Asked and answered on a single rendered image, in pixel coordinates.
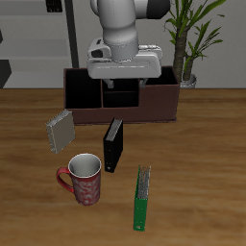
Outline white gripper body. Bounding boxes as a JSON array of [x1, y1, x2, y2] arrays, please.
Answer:
[[86, 43, 163, 80]]

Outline dark brown desk caddy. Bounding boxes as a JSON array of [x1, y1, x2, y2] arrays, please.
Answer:
[[62, 65, 181, 125]]

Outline black book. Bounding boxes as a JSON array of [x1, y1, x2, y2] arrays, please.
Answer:
[[102, 117, 125, 174]]

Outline grey book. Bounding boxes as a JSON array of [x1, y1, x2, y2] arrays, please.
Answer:
[[45, 109, 77, 155]]

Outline green book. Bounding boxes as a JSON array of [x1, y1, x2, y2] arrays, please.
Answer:
[[133, 164, 152, 233]]

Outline green pot plant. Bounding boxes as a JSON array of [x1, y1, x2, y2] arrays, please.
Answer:
[[163, 0, 228, 89]]

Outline red patterned mug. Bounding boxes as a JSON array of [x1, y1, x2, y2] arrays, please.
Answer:
[[56, 153, 103, 207]]

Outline grey wall shelf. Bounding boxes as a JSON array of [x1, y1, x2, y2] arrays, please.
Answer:
[[0, 0, 80, 89]]

